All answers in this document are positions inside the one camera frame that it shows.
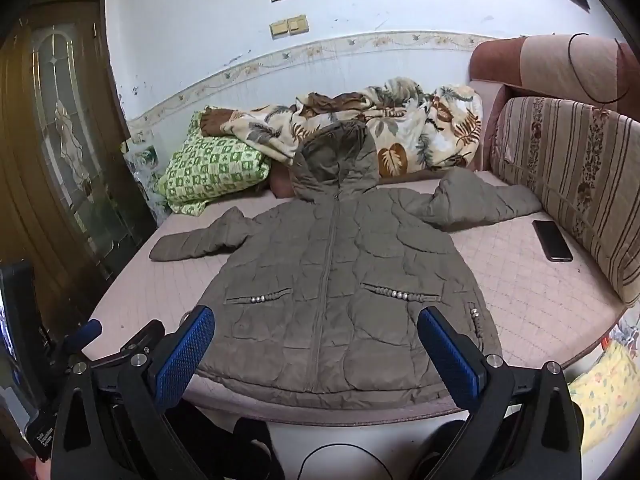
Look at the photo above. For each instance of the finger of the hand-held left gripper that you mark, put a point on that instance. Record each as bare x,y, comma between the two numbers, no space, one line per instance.
90,331
145,335

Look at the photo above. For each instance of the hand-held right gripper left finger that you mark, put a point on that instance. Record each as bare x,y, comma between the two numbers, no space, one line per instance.
182,357

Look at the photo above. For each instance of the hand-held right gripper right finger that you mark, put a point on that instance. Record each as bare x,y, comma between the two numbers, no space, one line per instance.
450,360

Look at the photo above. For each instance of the olive hooded puffer jacket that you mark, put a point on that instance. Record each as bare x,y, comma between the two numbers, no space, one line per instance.
325,285

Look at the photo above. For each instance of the pink quilted bed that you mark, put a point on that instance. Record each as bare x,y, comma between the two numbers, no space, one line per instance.
525,300

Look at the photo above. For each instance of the black smartphone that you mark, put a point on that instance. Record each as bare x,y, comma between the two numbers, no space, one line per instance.
552,241

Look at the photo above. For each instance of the yellow printed cloth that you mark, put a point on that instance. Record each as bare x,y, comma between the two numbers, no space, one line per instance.
610,390

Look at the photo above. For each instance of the floral plastic bag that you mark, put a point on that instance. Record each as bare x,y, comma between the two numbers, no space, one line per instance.
145,165

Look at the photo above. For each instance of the green patterned pillow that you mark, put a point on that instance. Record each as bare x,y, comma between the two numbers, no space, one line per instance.
210,165

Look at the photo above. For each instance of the pink pillow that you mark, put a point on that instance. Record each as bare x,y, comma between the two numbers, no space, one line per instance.
281,185

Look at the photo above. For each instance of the wooden door with glass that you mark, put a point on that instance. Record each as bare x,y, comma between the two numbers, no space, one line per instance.
65,110

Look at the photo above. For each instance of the striped floral cushion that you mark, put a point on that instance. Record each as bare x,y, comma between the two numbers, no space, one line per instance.
575,175

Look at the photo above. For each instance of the leaf print blanket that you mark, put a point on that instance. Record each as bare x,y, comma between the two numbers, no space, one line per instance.
400,125

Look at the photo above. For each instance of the pink upholstered headboard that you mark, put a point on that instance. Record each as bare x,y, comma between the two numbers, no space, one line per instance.
545,65

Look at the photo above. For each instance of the beige wall switch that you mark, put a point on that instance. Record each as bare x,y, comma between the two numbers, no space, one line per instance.
298,23
279,28

